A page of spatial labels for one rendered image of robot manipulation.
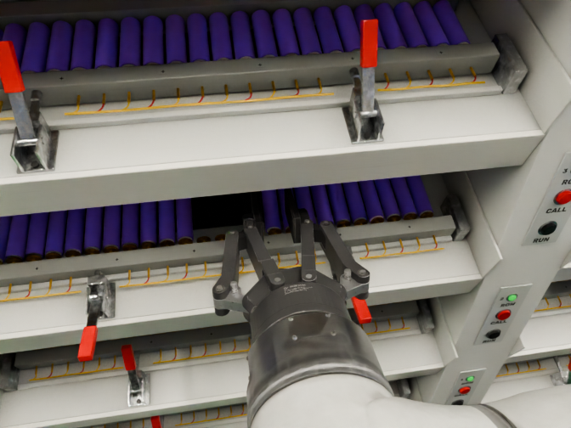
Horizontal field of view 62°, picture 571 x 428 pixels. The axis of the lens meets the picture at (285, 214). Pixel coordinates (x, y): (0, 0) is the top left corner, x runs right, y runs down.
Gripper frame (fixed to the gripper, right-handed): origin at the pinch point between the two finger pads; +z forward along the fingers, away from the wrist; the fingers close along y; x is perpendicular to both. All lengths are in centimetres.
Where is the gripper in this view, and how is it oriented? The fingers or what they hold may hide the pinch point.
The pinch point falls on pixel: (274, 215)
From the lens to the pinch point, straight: 50.9
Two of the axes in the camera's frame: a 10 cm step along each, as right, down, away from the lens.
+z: -1.3, -4.8, 8.7
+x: 0.3, 8.7, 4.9
